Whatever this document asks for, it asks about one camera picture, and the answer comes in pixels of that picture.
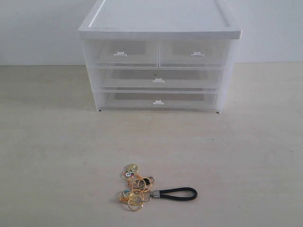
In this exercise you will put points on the wide translucent drawer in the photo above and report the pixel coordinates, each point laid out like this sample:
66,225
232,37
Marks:
157,100
158,78

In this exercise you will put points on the keychain with black strap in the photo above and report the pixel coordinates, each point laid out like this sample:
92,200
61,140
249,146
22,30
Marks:
140,190

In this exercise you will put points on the white plastic drawer cabinet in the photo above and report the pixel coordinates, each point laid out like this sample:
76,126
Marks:
161,20

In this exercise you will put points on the top right translucent drawer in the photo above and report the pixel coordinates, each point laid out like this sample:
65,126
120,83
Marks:
183,53

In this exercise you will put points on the top left translucent drawer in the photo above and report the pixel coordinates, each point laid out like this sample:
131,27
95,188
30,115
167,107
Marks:
125,53

